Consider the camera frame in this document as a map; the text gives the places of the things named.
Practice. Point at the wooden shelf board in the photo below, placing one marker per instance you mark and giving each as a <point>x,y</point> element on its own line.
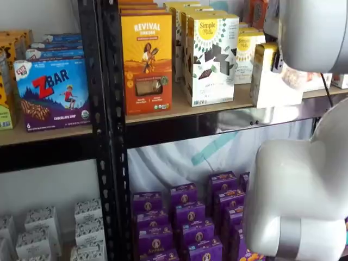
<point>54,136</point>
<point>185,108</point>

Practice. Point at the blue ZBar chocolate chip box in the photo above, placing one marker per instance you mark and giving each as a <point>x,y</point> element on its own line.
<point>57,45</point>
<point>54,53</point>
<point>62,37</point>
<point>51,95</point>

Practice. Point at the Pretzel Crackers cheddar box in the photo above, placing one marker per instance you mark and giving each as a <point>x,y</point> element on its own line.
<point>257,13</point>
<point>312,81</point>

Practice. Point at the yellow brown-spotted snack box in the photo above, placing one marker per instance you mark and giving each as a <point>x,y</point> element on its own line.
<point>8,54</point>
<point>23,38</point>
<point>5,114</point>

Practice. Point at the Simple Mills almond bar box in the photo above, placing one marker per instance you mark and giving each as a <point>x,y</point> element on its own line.
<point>246,62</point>
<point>243,24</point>
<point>274,89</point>
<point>247,30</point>

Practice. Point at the black metal shelf rack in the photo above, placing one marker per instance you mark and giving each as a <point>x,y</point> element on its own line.
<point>40,155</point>
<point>117,136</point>

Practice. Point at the tall Simple Mills thins box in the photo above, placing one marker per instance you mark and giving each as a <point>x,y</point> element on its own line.
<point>183,54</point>
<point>213,68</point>
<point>176,40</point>
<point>179,3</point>

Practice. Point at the orange Revival cracker box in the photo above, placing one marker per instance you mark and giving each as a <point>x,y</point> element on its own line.
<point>140,7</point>
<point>136,2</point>
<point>146,68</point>
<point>141,12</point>

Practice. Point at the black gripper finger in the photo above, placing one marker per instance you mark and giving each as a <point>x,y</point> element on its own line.
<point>278,61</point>

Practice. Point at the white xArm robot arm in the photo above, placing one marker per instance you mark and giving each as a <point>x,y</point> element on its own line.
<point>299,176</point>

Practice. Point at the purple Annie's snack box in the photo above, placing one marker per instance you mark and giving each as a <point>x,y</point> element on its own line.
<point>198,232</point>
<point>223,182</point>
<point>232,217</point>
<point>155,239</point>
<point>189,214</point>
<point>205,251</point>
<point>244,180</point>
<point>184,195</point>
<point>146,202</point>
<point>229,199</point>
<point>152,220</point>
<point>239,244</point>

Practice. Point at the white black-patterned box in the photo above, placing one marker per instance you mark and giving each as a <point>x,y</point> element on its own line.
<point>42,217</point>
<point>34,258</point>
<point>88,210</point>
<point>89,232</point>
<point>88,253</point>
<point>32,243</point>

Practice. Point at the white backdrop cloth teal logo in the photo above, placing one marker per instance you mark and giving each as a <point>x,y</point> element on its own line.
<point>168,163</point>

